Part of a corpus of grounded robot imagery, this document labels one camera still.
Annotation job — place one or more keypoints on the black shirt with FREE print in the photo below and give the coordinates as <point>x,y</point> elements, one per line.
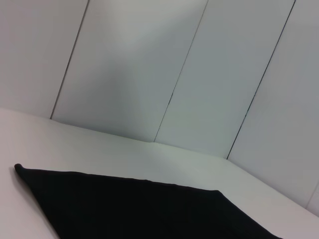
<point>124,211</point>

